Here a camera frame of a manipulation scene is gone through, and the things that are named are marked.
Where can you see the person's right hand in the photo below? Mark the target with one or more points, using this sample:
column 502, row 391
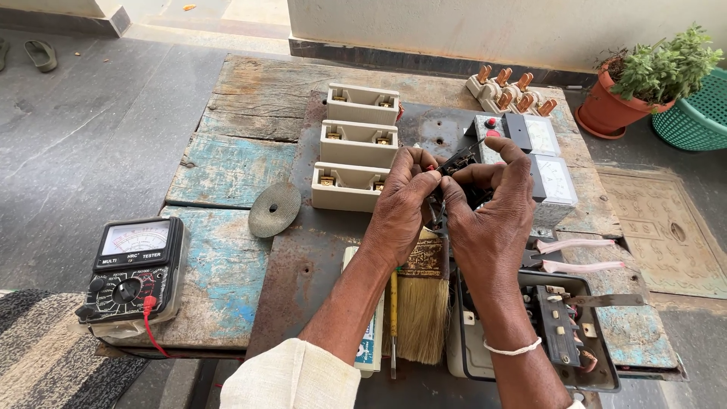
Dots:
column 497, row 221

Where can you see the person's left hand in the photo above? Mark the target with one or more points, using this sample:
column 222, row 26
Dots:
column 395, row 210

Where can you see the small black switch part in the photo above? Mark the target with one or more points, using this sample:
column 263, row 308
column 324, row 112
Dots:
column 461, row 162

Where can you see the cream fuse base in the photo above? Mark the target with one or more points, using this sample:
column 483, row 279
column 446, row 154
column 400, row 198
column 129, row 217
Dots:
column 358, row 149
column 343, row 196
column 363, row 105

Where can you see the white panel meter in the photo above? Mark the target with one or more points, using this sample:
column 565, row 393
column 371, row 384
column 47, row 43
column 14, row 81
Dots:
column 537, row 135
column 556, row 180

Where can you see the grey box with red buttons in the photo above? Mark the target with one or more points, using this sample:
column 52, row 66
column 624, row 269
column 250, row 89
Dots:
column 481, row 128

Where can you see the rusty grey metal plate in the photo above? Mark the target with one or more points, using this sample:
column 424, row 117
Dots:
column 312, row 267

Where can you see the wide bristle paint brush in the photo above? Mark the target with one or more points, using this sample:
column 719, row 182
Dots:
column 421, row 307

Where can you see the grey grinding disc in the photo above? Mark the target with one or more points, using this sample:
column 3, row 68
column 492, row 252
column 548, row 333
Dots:
column 275, row 210

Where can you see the cluster of white fuse carriers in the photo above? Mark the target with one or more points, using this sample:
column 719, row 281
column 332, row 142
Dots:
column 511, row 94

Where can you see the white packet with blue print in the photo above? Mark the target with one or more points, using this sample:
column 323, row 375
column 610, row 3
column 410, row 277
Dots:
column 369, row 346

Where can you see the patterned floor drain cover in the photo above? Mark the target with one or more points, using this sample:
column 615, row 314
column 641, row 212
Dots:
column 664, row 233

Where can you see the white shirt sleeve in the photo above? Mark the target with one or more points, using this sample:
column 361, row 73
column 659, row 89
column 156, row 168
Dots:
column 289, row 378

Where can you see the terracotta potted green plant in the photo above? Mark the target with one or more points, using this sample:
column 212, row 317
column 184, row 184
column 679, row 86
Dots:
column 642, row 85

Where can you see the green plastic basket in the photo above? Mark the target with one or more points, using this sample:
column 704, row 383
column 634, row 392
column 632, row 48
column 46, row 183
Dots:
column 696, row 119

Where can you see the black analog multimeter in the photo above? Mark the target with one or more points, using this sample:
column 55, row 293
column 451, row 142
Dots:
column 133, row 272

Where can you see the striped grey floor mat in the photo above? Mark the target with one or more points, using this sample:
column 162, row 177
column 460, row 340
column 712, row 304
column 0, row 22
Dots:
column 51, row 363

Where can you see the open black switch box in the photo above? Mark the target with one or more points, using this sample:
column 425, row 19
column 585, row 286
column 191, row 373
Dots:
column 559, row 335

